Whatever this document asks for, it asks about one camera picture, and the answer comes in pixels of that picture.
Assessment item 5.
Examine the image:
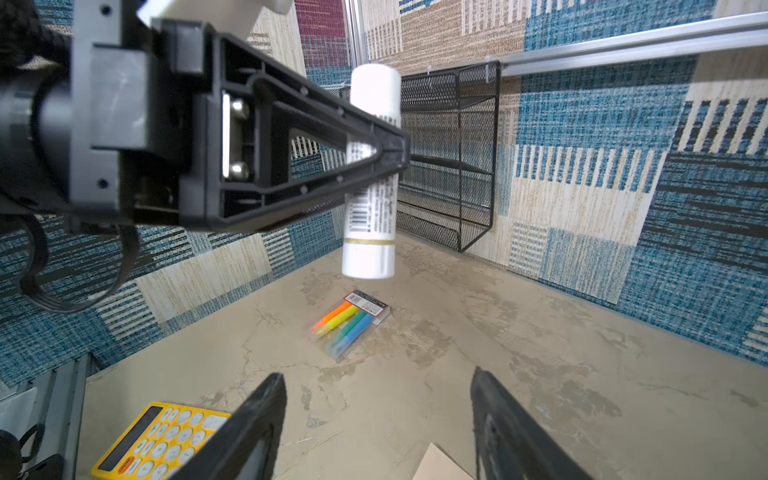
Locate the white glue stick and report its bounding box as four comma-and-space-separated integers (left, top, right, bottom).
342, 64, 402, 280

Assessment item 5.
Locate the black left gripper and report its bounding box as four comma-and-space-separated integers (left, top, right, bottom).
35, 1, 410, 233

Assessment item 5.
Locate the pink envelope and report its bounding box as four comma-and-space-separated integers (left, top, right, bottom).
412, 443, 473, 480

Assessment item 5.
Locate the black wire shelf rack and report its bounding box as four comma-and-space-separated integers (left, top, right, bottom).
339, 59, 503, 253

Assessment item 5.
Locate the pack of coloured markers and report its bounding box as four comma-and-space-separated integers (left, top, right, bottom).
307, 290, 391, 362

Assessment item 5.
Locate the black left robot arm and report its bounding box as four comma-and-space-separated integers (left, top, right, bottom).
1, 1, 410, 314

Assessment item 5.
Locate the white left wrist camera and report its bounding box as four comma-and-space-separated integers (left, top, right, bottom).
137, 0, 293, 40

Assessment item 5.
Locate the yellow calculator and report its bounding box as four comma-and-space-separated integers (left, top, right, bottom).
91, 402, 231, 480

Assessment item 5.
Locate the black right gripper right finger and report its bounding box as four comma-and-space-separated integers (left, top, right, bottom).
470, 367, 590, 479

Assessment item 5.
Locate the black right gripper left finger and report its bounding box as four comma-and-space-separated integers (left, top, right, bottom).
174, 373, 287, 479

